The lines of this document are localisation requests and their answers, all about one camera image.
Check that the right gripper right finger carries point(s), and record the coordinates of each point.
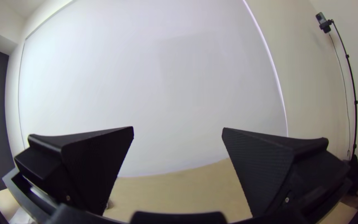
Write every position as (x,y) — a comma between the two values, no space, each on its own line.
(266,168)

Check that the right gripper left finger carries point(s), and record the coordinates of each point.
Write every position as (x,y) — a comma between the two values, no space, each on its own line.
(85,168)

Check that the black smartphone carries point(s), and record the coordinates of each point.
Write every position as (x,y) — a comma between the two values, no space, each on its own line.
(322,21)

